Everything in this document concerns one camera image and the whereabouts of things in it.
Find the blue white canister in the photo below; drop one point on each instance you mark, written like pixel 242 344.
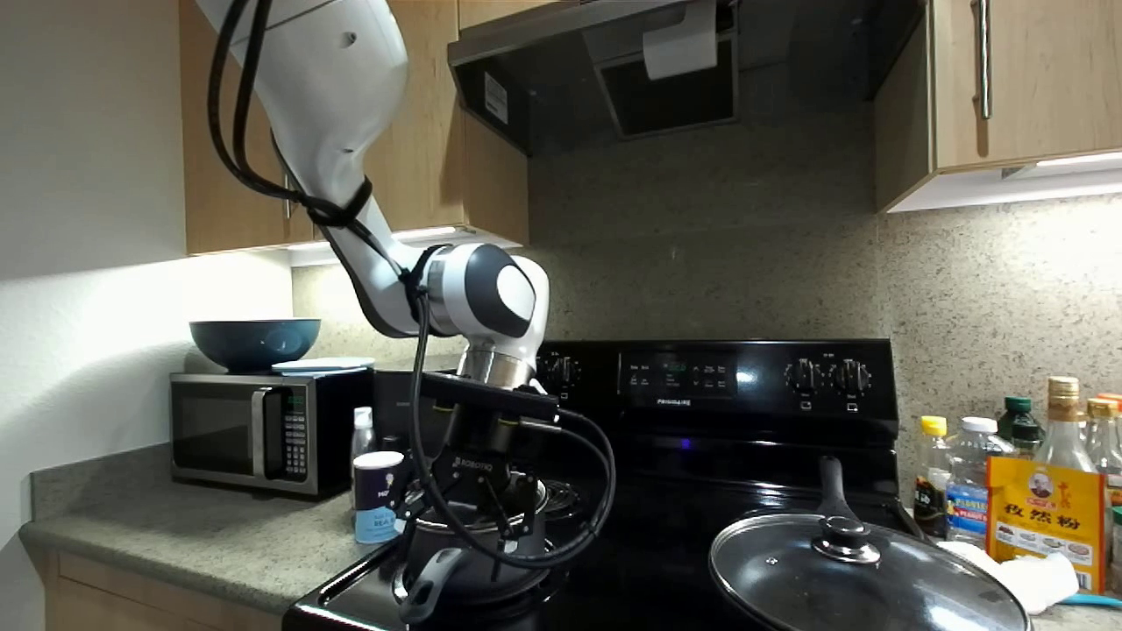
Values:
pixel 376 493

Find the black frying pan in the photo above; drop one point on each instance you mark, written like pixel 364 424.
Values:
pixel 833 486

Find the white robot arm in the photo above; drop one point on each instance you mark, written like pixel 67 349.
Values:
pixel 337 83

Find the white paper towel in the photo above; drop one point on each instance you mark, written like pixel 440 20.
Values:
pixel 1029 578

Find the small grey cooking pot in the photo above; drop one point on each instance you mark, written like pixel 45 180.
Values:
pixel 432 581

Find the white flat plate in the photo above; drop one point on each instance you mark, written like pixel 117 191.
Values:
pixel 335 367

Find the wooden base cabinet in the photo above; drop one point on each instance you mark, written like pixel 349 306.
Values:
pixel 141 599

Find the blue bowl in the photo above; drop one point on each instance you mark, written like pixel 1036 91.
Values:
pixel 251 340

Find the clear bottle white cap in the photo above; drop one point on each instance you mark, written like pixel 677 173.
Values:
pixel 971 479

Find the teal utensil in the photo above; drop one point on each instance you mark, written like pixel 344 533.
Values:
pixel 1099 601

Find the small white bottle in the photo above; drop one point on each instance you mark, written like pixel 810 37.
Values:
pixel 364 434

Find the black electric stove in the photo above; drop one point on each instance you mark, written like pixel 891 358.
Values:
pixel 702 380

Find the bottle with orange cap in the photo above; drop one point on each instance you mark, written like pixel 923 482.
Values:
pixel 1105 441

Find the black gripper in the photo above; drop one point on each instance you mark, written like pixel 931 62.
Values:
pixel 490 447

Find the clear bottle tan cap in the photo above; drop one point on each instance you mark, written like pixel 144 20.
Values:
pixel 1065 434

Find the silver microwave oven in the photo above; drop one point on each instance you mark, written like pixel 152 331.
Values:
pixel 223 434

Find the large glass pan lid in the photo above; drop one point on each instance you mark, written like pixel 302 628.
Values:
pixel 842 582

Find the dark bottle yellow cap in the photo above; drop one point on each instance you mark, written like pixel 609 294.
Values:
pixel 931 493

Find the dark range hood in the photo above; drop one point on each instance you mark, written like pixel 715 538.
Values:
pixel 794 48

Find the bottle with green cap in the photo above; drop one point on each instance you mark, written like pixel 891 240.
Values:
pixel 1021 421

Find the white paper tag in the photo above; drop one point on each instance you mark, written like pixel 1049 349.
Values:
pixel 681 48

